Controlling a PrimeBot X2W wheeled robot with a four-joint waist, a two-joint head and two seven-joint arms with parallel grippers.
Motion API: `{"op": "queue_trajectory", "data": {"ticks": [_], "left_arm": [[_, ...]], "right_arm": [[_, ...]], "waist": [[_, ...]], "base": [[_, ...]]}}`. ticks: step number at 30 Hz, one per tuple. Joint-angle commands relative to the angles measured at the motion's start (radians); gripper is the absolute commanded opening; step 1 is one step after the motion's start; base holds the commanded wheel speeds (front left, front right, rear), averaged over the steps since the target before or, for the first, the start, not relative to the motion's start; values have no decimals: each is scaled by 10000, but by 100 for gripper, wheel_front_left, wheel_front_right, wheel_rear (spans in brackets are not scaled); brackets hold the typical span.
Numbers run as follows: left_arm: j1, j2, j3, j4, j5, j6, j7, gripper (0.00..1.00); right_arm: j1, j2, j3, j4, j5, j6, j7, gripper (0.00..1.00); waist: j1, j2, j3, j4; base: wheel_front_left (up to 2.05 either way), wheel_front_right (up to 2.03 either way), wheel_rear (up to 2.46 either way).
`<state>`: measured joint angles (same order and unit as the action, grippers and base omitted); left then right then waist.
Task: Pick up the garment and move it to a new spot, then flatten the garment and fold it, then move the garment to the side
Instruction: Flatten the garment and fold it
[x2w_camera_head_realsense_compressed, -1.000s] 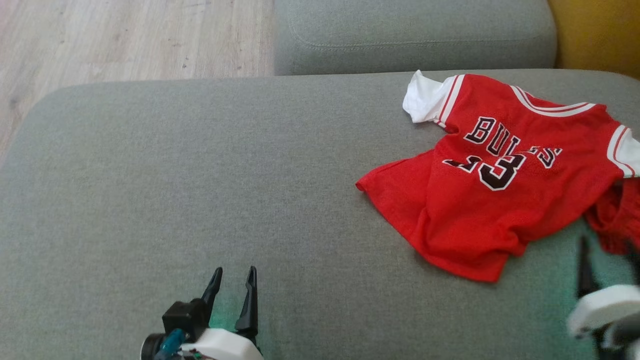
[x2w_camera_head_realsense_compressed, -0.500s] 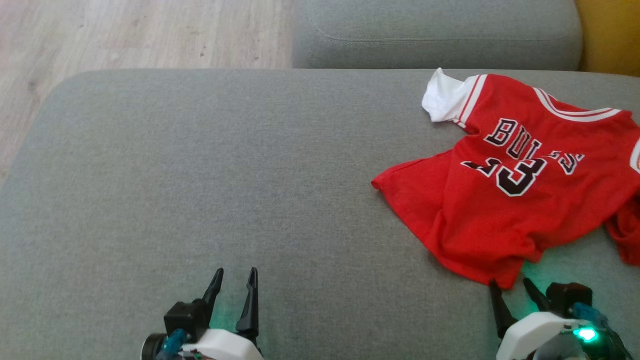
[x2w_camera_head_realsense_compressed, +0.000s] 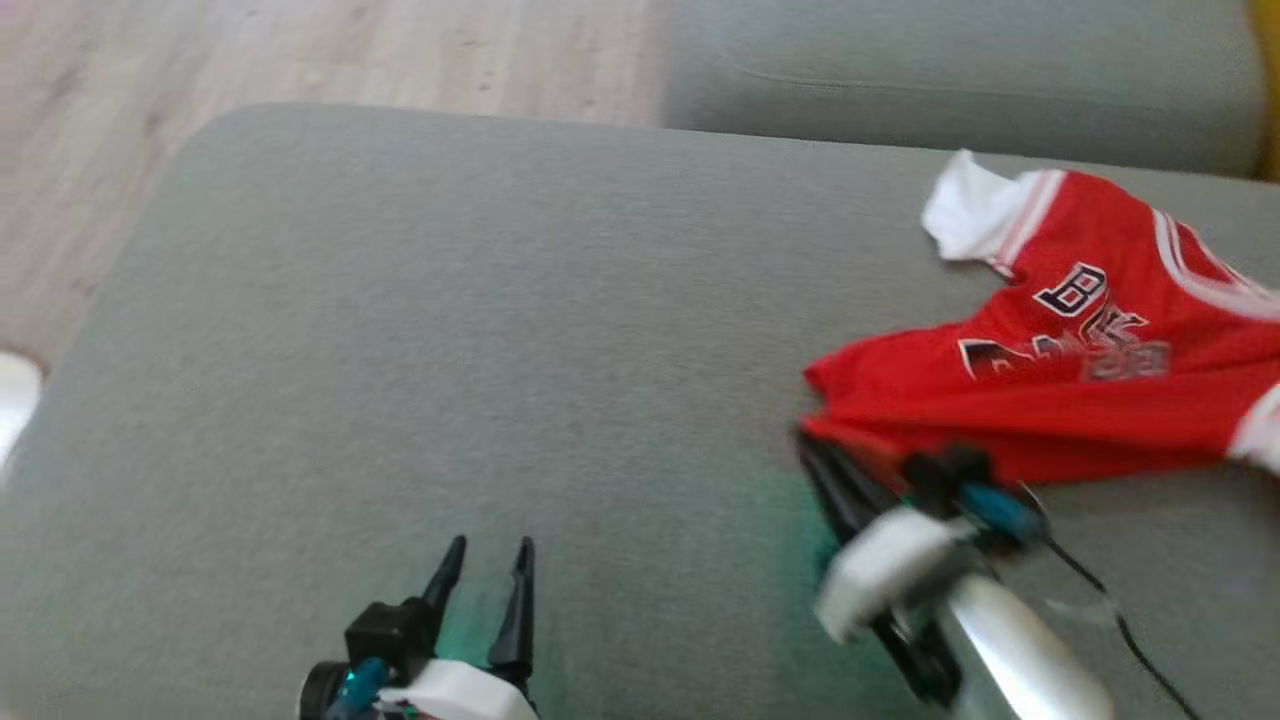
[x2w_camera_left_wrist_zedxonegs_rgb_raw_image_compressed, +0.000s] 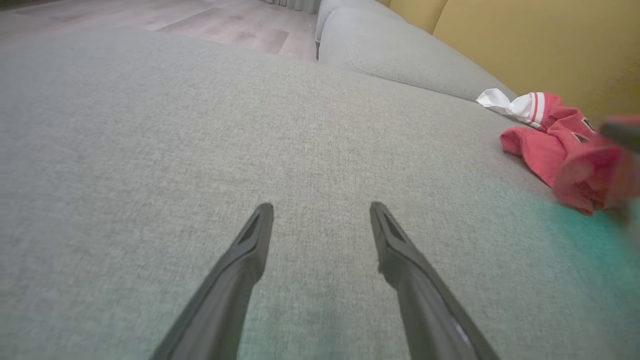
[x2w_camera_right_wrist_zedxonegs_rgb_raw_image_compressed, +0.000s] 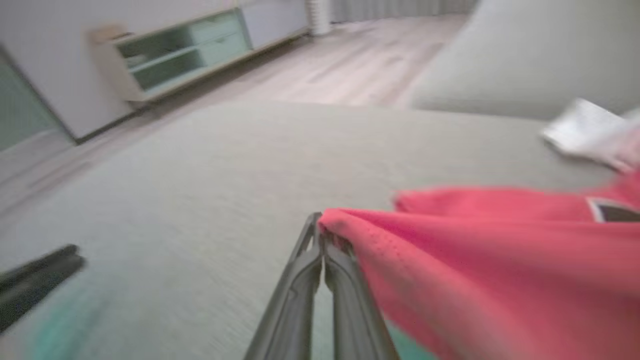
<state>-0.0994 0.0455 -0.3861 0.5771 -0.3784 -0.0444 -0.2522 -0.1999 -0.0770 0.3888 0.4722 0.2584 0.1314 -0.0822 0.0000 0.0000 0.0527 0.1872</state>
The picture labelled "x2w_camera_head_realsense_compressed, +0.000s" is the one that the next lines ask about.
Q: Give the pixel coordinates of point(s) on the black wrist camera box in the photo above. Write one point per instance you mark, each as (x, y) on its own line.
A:
(940, 470)
(390, 630)

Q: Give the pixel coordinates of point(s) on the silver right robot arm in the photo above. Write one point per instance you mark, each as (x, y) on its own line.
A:
(1020, 660)

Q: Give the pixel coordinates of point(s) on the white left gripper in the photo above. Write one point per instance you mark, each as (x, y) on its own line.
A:
(460, 695)

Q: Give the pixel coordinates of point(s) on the red basketball jersey with print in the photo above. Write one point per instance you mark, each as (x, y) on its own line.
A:
(1050, 420)

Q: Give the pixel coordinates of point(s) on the large grey sofa seat cushion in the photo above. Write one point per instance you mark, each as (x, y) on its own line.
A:
(450, 350)

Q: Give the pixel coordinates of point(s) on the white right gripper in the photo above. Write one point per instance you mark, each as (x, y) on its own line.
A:
(890, 565)

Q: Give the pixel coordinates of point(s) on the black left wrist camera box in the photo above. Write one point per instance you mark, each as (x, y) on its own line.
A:
(390, 630)

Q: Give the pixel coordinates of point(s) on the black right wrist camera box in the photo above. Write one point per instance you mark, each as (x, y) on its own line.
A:
(940, 470)

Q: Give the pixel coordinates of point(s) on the white rounded object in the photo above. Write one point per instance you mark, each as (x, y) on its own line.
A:
(15, 400)

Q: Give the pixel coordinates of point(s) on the small grey sofa cushion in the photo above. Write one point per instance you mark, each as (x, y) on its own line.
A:
(950, 60)

